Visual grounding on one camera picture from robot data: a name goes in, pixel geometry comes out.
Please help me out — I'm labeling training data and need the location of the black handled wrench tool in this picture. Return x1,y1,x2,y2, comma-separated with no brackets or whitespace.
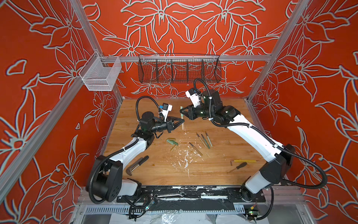
126,155,149,176

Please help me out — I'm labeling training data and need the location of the black wire mesh basket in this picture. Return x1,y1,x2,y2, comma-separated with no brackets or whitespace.
138,53,222,84

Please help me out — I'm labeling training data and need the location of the black handled screwdriver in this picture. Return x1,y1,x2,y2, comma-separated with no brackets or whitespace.
227,162,247,174

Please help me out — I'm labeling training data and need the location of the clear plastic bin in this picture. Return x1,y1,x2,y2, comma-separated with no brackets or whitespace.
79,52,122,91

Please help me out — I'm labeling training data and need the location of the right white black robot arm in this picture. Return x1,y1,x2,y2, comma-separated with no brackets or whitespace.
180,78,328,202

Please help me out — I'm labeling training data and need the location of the grey cable tray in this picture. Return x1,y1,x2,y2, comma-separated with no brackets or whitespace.
83,204,245,215

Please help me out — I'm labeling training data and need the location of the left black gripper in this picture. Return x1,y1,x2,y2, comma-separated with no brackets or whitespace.
149,116,182,134

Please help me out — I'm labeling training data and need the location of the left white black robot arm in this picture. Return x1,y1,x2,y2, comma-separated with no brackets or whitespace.
86,96,185,204

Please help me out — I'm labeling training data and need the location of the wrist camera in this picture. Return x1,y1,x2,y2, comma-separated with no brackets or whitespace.
185,88,201,108
159,103,172,121

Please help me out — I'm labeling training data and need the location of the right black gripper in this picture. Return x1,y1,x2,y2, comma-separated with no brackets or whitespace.
178,104,215,121

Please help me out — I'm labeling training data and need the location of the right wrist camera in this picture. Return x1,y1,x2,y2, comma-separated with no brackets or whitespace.
185,88,201,108

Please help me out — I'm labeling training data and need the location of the light green pen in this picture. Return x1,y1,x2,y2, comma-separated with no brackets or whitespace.
205,132,213,147

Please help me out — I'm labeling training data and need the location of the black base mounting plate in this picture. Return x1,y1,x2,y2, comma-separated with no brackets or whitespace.
126,185,249,203

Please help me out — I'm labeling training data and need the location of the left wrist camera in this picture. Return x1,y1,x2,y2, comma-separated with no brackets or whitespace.
159,103,172,121

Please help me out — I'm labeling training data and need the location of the yellow hex key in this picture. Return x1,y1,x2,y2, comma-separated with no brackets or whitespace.
230,160,259,166

